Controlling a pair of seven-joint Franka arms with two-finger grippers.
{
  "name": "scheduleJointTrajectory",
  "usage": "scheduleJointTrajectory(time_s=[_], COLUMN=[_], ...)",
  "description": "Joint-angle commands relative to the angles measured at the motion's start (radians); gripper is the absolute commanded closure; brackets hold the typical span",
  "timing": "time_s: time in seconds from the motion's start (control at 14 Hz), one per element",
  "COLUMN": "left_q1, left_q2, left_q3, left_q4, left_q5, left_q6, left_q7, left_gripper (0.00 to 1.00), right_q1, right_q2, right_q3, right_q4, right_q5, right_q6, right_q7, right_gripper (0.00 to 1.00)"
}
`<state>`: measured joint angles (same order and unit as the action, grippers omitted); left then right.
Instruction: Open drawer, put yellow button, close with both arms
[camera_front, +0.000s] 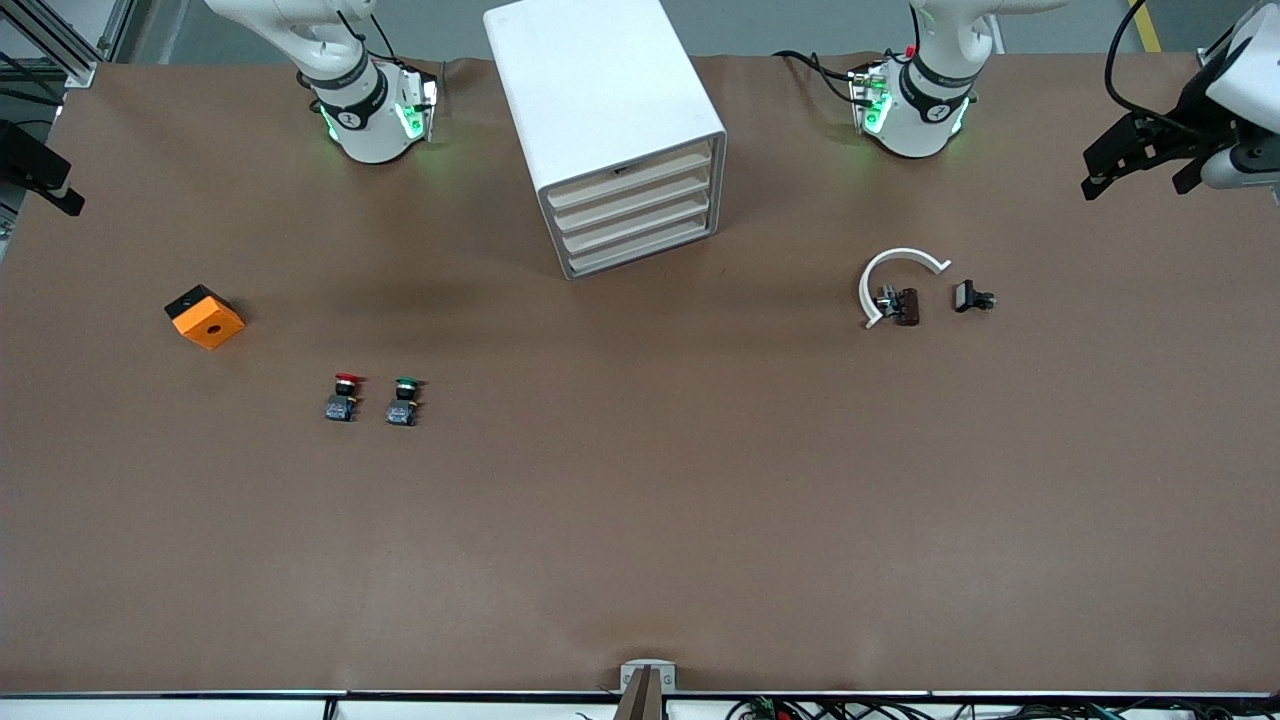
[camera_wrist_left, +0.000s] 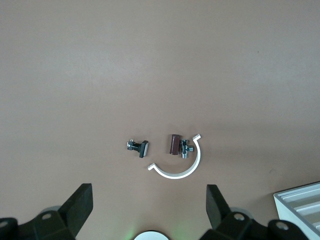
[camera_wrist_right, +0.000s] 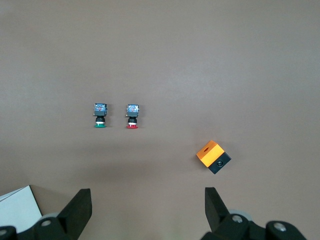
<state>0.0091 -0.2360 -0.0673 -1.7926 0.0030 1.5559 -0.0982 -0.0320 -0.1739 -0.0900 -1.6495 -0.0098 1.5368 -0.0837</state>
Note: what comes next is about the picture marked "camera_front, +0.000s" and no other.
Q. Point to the red push button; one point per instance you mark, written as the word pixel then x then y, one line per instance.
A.
pixel 343 396

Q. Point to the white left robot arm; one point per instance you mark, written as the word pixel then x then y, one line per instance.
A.
pixel 915 120

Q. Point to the white drawer cabinet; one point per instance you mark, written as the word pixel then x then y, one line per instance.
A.
pixel 590 90

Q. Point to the green push button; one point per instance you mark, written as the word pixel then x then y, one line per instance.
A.
pixel 404 400

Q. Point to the brown table mat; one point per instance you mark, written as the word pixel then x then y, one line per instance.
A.
pixel 600 520

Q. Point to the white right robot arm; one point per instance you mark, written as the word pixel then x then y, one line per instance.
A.
pixel 360 120

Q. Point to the grey metal bracket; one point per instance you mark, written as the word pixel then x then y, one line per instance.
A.
pixel 648 668

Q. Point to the brown pole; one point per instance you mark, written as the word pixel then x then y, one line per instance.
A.
pixel 642 700

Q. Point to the white table edge rail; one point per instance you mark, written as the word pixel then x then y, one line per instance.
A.
pixel 200 705

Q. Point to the orange button box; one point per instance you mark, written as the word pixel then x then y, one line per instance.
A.
pixel 207 318

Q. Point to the brown cylindrical part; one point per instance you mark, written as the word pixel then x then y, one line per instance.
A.
pixel 909 306

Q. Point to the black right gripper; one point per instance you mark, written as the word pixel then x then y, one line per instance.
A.
pixel 22 157

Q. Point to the translucent white drawer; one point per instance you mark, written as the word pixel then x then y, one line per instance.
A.
pixel 640 246
pixel 632 202
pixel 636 224
pixel 630 178

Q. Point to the white curved pipe clamp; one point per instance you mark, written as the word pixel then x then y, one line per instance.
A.
pixel 905 254

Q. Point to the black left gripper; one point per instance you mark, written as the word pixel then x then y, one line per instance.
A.
pixel 1189 114

